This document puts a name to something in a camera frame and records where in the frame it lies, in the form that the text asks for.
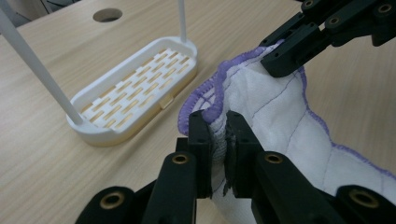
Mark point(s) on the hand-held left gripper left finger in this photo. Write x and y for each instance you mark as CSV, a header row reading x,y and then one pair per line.
x,y
200,149

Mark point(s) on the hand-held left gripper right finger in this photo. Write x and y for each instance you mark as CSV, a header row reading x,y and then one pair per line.
x,y
241,149

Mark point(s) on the white cloth with purple edge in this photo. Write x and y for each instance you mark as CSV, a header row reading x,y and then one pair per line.
x,y
280,124

